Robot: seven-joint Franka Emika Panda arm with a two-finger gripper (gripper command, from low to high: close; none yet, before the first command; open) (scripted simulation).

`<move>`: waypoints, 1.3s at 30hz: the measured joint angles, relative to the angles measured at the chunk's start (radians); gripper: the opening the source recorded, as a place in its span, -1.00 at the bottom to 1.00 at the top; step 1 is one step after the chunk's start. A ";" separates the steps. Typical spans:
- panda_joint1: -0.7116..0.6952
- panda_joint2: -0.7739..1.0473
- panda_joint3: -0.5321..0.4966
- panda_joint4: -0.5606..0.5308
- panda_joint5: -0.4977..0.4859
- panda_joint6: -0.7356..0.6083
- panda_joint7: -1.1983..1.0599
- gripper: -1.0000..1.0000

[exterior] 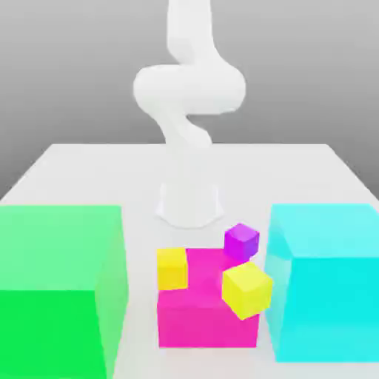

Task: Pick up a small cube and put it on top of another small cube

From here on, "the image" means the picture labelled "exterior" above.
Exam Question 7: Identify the small purple cube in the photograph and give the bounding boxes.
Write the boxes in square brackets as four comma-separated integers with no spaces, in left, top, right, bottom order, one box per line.
[224,222,261,263]

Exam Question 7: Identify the large magenta box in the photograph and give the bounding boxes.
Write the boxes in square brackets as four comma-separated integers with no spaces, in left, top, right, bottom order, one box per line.
[157,247,261,349]

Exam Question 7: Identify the large cyan box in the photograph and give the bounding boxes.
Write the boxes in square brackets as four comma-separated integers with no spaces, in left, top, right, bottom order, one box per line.
[264,203,379,364]

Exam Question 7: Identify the small lemon-yellow cube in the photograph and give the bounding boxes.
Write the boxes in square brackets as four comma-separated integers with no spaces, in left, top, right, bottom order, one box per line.
[221,261,274,321]

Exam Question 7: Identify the small orange-yellow cube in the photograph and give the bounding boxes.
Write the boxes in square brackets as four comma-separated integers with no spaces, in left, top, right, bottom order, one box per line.
[155,247,190,291]

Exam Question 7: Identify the large green box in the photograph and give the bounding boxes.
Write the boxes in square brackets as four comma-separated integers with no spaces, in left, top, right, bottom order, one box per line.
[0,204,130,379]

